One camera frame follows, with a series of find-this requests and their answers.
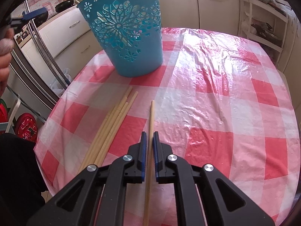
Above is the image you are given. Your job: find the bamboo chopstick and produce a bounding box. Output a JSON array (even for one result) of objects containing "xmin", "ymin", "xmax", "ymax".
[
  {"xmin": 87, "ymin": 87, "xmax": 138, "ymax": 165},
  {"xmin": 77, "ymin": 86, "xmax": 132, "ymax": 174},
  {"xmin": 143, "ymin": 100, "xmax": 155, "ymax": 226},
  {"xmin": 78, "ymin": 105, "xmax": 119, "ymax": 173},
  {"xmin": 80, "ymin": 102, "xmax": 129, "ymax": 171}
]

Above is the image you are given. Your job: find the person's hand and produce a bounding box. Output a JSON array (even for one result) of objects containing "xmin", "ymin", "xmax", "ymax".
[{"xmin": 0, "ymin": 28, "xmax": 15, "ymax": 96}]

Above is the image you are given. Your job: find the black frying pan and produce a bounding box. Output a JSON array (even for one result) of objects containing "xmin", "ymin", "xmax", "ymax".
[{"xmin": 55, "ymin": 0, "xmax": 74, "ymax": 13}]

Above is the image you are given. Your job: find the blue perforated plastic basket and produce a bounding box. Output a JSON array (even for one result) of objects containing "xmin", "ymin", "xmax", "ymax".
[{"xmin": 77, "ymin": 0, "xmax": 163, "ymax": 78}]

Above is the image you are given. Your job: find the red white checkered tablecloth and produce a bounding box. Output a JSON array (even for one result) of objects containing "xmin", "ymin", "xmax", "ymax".
[{"xmin": 35, "ymin": 28, "xmax": 300, "ymax": 225}]

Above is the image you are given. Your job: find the white rolling storage cart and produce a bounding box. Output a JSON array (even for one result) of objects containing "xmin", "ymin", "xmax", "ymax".
[{"xmin": 240, "ymin": 0, "xmax": 289, "ymax": 64}]

